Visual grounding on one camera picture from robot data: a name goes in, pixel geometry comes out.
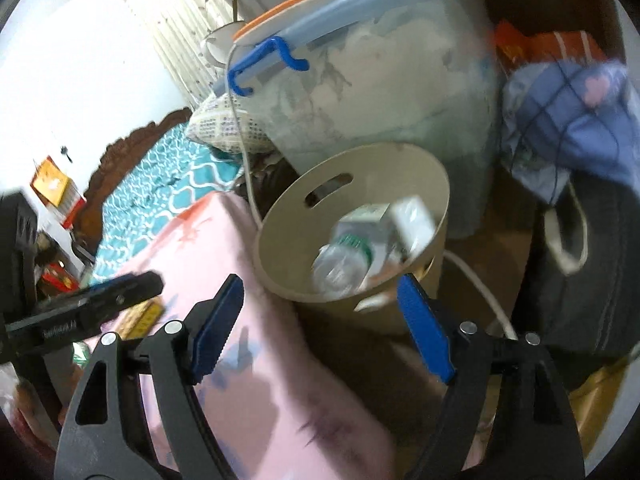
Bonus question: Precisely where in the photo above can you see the carved wooden headboard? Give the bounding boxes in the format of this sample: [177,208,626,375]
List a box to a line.
[70,107,193,256]

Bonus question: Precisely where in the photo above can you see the white cable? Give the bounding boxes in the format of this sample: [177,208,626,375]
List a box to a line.
[225,42,518,341]

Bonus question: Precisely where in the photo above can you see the leaf patterned curtain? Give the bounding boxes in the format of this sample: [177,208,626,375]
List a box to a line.
[112,0,261,106]

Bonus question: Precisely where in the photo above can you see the pink floral blanket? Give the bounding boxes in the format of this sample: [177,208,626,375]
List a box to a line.
[75,192,396,480]

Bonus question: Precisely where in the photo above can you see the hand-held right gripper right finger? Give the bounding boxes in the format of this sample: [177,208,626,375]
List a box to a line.
[397,272,586,480]

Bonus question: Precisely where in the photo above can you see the teal patterned quilt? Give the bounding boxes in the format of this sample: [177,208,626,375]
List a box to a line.
[92,122,251,281]

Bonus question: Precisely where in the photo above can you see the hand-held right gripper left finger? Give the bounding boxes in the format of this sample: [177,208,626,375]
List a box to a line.
[55,274,246,480]

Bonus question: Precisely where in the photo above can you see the clear plastic bottle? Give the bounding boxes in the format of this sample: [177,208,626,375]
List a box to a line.
[311,232,376,296]

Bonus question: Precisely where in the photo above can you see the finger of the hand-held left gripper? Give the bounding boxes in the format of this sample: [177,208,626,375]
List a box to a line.
[5,272,164,361]
[80,280,136,297]

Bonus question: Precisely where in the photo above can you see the orange gift bag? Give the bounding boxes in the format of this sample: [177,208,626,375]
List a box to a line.
[30,157,71,206]

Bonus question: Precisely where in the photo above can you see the red bag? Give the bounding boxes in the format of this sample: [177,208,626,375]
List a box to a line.
[40,260,83,293]

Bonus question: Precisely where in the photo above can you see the blue checked cloth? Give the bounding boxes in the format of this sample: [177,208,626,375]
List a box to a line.
[500,57,640,206]

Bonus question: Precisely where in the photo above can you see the yellow bag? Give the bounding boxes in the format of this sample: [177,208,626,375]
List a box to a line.
[567,355,636,461]

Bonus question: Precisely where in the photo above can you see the white grid patterned pillow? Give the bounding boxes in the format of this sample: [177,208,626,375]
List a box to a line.
[185,95,278,156]

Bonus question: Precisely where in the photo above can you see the yellow rectangular box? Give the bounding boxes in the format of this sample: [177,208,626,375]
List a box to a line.
[115,300,166,341]

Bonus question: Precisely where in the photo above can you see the beige round bin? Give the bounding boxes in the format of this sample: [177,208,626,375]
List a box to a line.
[252,142,451,336]

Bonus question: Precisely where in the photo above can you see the red orange box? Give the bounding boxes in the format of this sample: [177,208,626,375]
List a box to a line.
[492,20,608,73]

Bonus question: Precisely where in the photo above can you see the black tote bag beige handle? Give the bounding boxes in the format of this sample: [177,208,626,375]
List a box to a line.
[515,180,640,361]

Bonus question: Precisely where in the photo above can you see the clear storage box blue lid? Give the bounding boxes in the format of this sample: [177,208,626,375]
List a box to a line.
[212,0,503,238]

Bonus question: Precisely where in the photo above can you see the small white carton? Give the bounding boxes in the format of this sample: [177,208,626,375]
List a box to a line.
[387,196,436,256]

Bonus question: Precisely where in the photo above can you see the white red wall calendar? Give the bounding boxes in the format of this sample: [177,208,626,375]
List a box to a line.
[57,185,87,226]

